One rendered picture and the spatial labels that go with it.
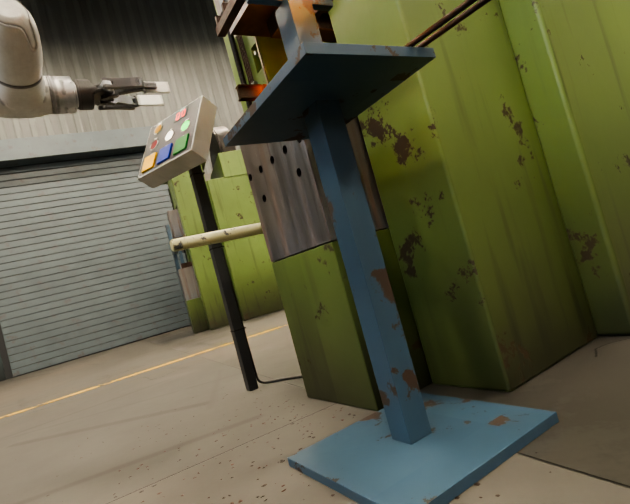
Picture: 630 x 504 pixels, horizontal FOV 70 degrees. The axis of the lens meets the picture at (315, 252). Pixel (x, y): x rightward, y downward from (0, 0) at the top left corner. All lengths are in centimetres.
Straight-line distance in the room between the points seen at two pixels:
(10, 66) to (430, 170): 97
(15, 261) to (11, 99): 821
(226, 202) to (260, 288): 127
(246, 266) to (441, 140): 520
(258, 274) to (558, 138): 513
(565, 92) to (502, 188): 35
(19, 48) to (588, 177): 142
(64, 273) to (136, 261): 123
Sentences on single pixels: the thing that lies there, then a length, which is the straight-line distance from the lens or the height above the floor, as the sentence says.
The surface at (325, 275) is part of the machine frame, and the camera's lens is 126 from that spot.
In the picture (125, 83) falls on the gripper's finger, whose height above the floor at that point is 99.
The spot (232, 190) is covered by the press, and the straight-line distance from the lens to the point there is 635.
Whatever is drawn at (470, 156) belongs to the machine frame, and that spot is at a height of 58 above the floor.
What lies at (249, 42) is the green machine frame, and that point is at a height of 132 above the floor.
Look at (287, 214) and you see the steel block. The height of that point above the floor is 59.
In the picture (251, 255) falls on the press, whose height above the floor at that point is 83.
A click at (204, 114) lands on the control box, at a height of 111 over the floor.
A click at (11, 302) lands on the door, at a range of 934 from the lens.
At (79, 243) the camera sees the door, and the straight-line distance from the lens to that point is 935.
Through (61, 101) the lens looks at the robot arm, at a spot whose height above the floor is 97.
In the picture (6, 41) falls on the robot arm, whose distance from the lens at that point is 117.
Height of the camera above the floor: 41
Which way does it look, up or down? 2 degrees up
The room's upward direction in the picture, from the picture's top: 15 degrees counter-clockwise
